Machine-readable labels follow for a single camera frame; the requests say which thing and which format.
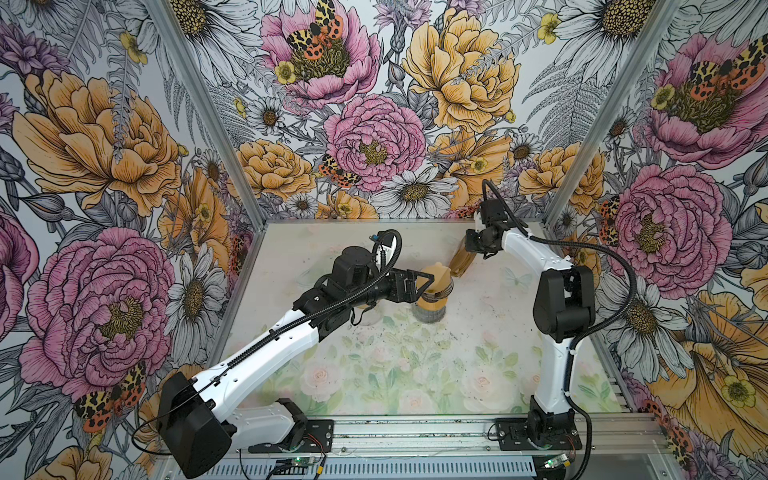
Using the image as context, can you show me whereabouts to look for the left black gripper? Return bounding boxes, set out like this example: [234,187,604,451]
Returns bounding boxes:
[349,266,434,305]

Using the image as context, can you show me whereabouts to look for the brown coffee filter stack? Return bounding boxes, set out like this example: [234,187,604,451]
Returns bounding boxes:
[448,243,477,278]

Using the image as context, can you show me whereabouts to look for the single brown coffee filter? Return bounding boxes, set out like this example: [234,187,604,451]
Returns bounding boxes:
[421,262,453,292]

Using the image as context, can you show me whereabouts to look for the grey glass dripper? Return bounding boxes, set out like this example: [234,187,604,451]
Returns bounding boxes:
[421,282,454,303]

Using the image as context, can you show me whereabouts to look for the clear glass flask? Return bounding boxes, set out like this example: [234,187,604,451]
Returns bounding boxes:
[353,303,386,326]

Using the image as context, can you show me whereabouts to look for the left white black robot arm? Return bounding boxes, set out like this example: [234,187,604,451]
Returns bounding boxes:
[154,245,434,479]

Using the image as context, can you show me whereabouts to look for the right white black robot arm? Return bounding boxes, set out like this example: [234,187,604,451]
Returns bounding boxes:
[465,199,595,449]

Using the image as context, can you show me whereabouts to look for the right black corrugated cable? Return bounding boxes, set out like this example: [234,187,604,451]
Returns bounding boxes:
[481,178,638,480]

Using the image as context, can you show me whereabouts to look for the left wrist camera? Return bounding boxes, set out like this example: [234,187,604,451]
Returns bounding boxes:
[371,231,398,276]

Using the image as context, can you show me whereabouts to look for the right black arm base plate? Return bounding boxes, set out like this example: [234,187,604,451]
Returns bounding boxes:
[487,417,583,451]

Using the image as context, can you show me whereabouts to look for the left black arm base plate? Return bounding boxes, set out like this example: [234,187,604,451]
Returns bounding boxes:
[247,419,335,454]

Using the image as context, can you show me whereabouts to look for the white vented cable duct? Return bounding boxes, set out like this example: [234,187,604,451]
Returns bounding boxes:
[201,456,536,479]

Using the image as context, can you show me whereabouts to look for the aluminium rail frame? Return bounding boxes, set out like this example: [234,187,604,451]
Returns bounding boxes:
[157,413,667,460]

